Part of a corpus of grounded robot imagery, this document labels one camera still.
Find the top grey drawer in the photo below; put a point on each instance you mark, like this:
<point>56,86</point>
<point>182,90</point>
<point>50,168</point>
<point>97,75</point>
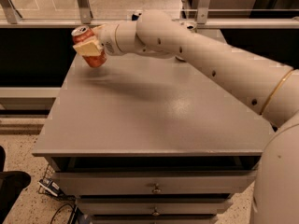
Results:
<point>141,183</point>

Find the red Coca-Cola can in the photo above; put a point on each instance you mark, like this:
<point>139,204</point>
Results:
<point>95,61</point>

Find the bottom grey drawer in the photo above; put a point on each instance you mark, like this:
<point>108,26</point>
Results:
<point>154,220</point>

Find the glass railing with metal posts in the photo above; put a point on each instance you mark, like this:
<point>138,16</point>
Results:
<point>205,14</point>

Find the grey drawer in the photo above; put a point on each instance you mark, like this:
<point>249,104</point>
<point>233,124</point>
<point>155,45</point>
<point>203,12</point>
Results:
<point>141,183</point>
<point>145,206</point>
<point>154,220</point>

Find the grey drawer cabinet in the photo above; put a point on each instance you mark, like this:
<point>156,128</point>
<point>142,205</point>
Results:
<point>140,114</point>

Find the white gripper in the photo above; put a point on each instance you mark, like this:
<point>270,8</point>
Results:
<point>106,38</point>

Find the middle grey drawer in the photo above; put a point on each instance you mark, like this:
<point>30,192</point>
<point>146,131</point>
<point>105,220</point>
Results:
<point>145,206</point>

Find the white green 7up can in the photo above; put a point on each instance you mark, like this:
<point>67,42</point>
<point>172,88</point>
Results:
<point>190,27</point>

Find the metal drawer knob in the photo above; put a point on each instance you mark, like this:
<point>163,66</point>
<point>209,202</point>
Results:
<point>156,189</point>
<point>155,212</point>

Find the metal middle drawer knob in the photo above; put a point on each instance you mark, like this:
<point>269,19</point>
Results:
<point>155,212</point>

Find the blue Pepsi can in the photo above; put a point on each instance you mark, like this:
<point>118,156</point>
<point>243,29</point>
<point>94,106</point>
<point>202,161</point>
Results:
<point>135,16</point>

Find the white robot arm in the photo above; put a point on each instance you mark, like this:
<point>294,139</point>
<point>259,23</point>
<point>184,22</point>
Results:
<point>269,88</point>

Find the black chair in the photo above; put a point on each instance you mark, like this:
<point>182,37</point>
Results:
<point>12,183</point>

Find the metal top drawer knob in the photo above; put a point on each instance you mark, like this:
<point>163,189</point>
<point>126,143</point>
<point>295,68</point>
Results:
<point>156,189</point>

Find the blue white device on floor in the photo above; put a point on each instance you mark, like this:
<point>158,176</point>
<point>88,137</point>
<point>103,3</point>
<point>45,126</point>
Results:
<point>50,186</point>

